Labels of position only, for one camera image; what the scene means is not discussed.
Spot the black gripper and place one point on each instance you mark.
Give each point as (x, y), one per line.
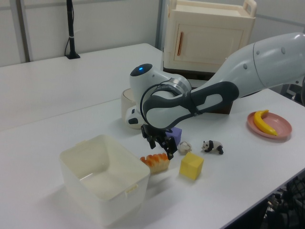
(155, 132)

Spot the toy bread loaf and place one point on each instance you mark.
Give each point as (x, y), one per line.
(155, 164)

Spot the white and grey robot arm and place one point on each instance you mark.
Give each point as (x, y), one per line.
(262, 64)

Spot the white plastic basket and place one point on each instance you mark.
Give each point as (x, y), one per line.
(78, 167)

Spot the purple foam cube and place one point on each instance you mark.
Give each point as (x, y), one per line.
(177, 136)

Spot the yellow foam cube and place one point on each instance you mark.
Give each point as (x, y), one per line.
(189, 169)

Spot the cream lidded trash can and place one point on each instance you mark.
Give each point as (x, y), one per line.
(126, 105)

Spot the toy panda figure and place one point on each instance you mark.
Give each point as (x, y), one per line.
(215, 145)

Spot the brown drawer box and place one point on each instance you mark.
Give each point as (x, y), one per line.
(176, 72)

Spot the yellow toy banana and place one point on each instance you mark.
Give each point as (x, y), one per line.
(259, 122)

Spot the cream wooden cabinet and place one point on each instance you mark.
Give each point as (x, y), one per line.
(209, 43)

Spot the pink plate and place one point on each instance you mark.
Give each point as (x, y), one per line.
(278, 124)

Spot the black chair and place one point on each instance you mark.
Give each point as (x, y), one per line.
(293, 202)

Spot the black camera pole stand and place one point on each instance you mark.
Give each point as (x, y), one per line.
(70, 23)

